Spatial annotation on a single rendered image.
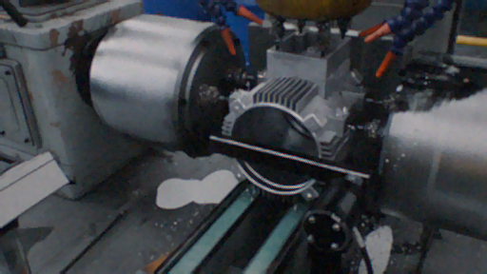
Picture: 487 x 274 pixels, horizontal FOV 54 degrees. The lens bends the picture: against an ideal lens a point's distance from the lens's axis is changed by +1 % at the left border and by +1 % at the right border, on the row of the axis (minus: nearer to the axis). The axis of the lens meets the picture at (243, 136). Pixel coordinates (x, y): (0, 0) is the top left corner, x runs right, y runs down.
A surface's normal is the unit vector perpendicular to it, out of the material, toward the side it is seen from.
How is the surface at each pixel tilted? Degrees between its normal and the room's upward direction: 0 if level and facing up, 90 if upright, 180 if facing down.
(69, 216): 0
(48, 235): 0
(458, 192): 92
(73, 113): 90
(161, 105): 81
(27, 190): 57
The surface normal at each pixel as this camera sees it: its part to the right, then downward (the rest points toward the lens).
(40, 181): 0.72, -0.29
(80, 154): 0.88, 0.22
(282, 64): -0.48, 0.43
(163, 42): -0.25, -0.57
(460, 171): -0.47, 0.22
